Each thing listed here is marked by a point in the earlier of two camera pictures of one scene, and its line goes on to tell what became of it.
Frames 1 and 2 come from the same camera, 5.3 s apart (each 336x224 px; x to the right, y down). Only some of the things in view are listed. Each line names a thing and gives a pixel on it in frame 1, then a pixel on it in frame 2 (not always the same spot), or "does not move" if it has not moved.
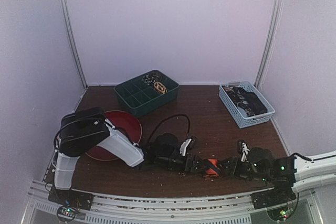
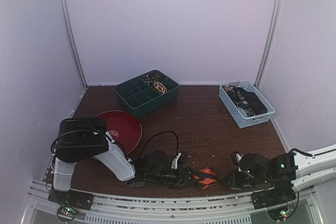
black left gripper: (194, 164) -> (184, 179)
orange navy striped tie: (213, 170) -> (207, 181)
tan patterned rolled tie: (160, 87) does not move
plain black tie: (252, 101) does not move
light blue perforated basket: (247, 105) does not move
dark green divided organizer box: (141, 98) does not move
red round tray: (123, 121) does not move
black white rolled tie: (151, 78) does not move
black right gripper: (237, 164) -> (239, 174)
